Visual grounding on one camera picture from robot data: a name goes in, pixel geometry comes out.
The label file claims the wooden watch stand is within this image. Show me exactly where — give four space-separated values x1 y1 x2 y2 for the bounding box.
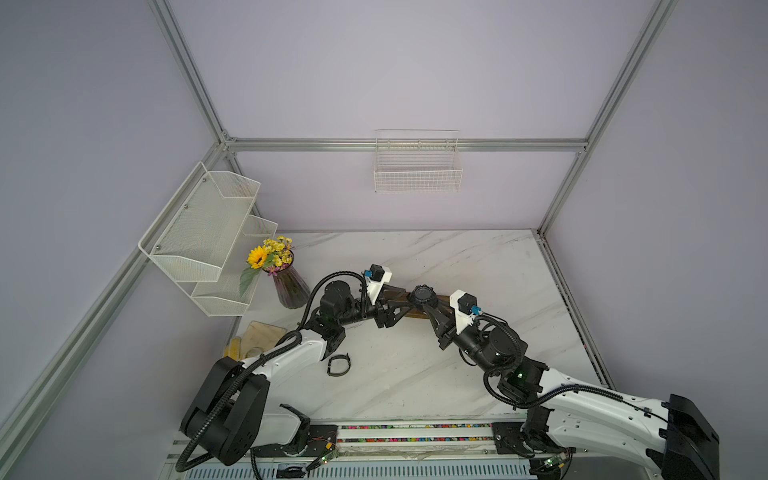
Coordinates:
382 287 449 320

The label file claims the white wire wall basket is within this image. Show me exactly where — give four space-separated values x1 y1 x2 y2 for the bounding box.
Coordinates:
373 129 463 194

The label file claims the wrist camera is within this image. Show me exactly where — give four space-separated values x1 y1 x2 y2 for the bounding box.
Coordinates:
449 290 482 334
363 264 392 304

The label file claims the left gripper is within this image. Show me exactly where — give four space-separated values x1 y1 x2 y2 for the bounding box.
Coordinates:
338 286 413 329

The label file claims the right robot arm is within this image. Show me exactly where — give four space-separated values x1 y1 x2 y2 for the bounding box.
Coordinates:
418 294 720 479

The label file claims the thin black silver-face watch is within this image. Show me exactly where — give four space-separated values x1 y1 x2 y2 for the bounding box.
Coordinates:
326 354 352 378

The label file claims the purple glass vase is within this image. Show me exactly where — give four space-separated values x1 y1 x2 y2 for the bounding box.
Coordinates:
273 266 310 310

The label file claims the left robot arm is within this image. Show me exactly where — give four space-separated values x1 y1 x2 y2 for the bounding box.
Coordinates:
175 265 433 473

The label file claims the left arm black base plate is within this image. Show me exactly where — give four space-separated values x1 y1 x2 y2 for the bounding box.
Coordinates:
255 424 339 458

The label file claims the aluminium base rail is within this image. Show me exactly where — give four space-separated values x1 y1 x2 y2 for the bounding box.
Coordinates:
159 420 651 479

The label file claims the yellow sunflower bouquet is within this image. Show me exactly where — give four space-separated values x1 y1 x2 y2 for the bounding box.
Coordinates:
238 236 295 298

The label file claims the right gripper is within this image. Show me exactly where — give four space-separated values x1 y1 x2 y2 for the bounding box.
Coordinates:
425 297 498 376

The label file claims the white two-tier mesh shelf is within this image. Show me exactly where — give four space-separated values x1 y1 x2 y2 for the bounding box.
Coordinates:
138 163 277 317

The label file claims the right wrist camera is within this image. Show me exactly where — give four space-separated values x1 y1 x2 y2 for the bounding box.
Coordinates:
449 290 482 334

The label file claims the chunky black digital watch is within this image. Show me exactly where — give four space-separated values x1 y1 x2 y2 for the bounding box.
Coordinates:
408 285 439 310

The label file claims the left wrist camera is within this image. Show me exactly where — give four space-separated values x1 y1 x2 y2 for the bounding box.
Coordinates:
363 264 392 304

